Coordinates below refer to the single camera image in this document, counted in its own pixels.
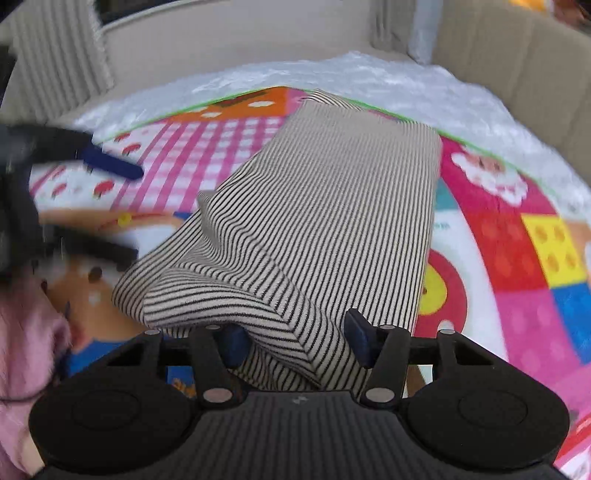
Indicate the beige padded headboard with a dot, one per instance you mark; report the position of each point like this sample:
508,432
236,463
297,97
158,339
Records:
537,66

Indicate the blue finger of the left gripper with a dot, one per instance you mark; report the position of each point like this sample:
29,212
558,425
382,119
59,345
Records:
95,158
71,242

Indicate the beige pleated curtain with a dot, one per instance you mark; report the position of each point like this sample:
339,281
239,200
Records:
61,59

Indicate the colourful cartoon play mat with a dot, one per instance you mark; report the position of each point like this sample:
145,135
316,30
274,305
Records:
508,267

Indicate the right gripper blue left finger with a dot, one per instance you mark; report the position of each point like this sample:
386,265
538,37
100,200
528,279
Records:
217,350

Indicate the light blue sheer curtain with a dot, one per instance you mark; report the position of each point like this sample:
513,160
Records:
425,28

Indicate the white quilted mattress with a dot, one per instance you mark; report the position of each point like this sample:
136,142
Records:
428,94

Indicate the beige striped knit garment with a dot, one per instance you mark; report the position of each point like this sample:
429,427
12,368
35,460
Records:
334,213

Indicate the pink fluffy sleeve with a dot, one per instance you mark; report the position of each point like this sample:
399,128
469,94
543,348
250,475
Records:
34,337

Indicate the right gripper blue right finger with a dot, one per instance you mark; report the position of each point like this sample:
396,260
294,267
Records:
385,351

